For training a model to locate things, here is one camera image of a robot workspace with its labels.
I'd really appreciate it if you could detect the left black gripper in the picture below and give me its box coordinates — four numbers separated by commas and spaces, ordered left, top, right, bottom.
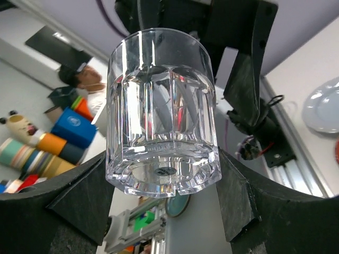
114, 1, 278, 125

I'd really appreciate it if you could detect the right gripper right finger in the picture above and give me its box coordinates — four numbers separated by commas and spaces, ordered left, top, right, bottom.
216, 149, 338, 253

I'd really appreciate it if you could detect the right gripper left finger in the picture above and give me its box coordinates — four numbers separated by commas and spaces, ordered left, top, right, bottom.
1, 152, 114, 253

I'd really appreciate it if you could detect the pale blue scalloped plate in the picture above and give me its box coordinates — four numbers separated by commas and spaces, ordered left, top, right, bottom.
301, 77, 338, 134

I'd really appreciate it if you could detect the clear faceted glass tumbler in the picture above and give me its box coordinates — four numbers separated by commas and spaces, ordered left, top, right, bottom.
105, 28, 221, 198

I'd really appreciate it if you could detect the stack of colourful cups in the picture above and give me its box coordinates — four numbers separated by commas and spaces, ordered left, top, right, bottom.
1, 133, 85, 193

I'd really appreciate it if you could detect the blue cup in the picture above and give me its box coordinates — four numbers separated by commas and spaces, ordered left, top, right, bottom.
51, 107, 96, 149

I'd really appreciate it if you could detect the cream animal-shaped mug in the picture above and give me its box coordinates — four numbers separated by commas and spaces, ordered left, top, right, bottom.
1, 110, 45, 147

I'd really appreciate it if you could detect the orange-red saucer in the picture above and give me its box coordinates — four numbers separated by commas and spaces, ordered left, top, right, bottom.
334, 139, 339, 164

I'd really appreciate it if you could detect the person in white shirt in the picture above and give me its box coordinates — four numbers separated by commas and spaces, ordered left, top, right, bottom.
58, 65, 106, 116

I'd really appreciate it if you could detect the aluminium mounting rail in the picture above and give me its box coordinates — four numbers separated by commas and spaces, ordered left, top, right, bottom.
217, 76, 335, 198

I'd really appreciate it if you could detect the green block on rail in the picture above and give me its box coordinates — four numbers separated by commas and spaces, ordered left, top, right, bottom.
133, 211, 155, 232

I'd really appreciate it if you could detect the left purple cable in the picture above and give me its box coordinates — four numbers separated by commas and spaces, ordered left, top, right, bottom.
95, 0, 130, 38

